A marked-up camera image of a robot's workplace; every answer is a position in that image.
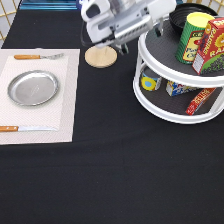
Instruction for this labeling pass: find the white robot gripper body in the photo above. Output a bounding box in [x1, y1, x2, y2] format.
[81, 0, 176, 48]

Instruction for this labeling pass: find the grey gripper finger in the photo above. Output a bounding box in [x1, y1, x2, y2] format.
[118, 44, 129, 55]
[155, 27, 163, 37]

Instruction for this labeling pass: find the black ribbed bowl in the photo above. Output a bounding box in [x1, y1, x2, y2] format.
[169, 3, 217, 35]

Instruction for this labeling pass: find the white two-tier lazy Susan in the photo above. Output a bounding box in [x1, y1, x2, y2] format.
[133, 17, 224, 124]

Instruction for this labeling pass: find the silver metal plate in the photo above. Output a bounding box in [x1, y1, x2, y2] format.
[7, 70, 59, 106]

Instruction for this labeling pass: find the round wooden coaster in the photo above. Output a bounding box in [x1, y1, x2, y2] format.
[85, 46, 117, 68]

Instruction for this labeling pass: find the green yellow cylindrical canister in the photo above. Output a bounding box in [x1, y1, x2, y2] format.
[175, 12, 214, 64]

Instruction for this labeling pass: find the yellow can on lower tier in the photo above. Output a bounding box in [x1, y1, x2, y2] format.
[141, 68, 162, 91]

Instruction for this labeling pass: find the red raisin box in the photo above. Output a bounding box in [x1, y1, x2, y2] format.
[192, 17, 224, 75]

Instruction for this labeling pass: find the red flat box lower tier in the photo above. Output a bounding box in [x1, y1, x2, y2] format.
[186, 88, 215, 116]

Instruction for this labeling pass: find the beige woven placemat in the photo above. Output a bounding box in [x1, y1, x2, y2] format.
[0, 49, 80, 145]

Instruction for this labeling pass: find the wooden handled fork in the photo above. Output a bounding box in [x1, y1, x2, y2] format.
[14, 53, 64, 60]

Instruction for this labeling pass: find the wooden handled knife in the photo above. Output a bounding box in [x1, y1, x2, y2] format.
[0, 126, 57, 132]

